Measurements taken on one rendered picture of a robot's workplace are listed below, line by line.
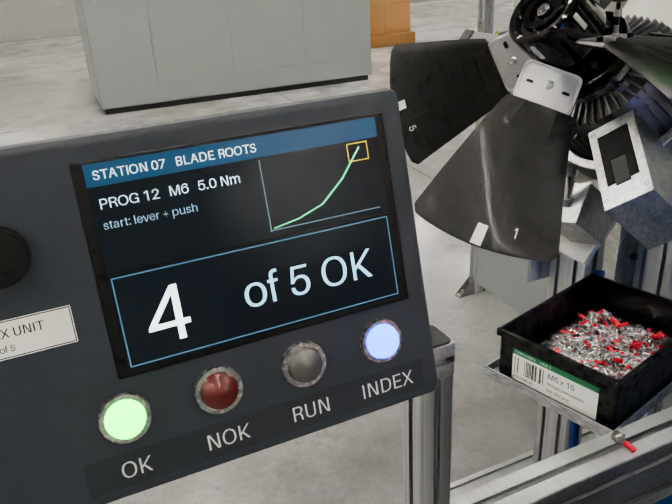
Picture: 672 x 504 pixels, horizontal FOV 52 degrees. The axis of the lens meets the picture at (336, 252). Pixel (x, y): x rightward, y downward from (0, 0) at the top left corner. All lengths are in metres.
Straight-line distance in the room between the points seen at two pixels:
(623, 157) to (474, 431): 1.23
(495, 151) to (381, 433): 1.22
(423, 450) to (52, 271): 0.33
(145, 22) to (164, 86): 0.56
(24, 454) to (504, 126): 0.84
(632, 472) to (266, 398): 0.47
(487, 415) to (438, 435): 1.60
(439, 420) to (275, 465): 1.48
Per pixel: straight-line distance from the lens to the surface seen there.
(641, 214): 1.05
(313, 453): 2.04
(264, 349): 0.39
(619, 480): 0.76
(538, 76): 1.10
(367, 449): 2.04
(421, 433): 0.56
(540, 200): 1.03
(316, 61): 6.82
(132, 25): 6.38
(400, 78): 1.32
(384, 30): 9.30
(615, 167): 1.06
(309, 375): 0.39
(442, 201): 1.05
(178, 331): 0.37
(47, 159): 0.36
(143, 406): 0.38
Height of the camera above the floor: 1.34
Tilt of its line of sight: 25 degrees down
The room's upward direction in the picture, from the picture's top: 3 degrees counter-clockwise
